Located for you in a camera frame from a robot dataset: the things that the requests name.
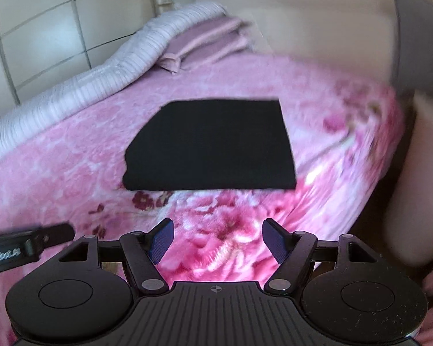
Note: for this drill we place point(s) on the grey panel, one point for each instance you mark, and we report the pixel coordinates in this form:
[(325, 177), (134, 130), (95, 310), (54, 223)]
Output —
[(418, 32)]

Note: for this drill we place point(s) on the cream wardrobe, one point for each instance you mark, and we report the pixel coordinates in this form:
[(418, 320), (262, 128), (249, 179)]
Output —
[(57, 25)]

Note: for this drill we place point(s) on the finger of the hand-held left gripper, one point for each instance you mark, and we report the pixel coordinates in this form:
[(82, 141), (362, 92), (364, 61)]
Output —
[(57, 233)]

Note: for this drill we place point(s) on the black pants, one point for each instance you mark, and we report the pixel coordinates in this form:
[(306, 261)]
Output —
[(209, 147)]

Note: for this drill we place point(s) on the pink floral blanket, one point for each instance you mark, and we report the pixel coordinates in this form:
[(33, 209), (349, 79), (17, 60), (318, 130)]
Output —
[(75, 151)]

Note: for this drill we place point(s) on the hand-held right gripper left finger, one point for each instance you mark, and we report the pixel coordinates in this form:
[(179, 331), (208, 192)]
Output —
[(162, 241)]

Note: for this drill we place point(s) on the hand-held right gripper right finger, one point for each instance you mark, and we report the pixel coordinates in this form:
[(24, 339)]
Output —
[(274, 241)]

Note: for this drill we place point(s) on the white striped quilt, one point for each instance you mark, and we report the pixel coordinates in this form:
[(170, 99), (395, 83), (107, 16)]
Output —
[(93, 83)]

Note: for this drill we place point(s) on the large pink pillow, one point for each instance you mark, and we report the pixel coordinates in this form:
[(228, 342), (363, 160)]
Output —
[(202, 39)]

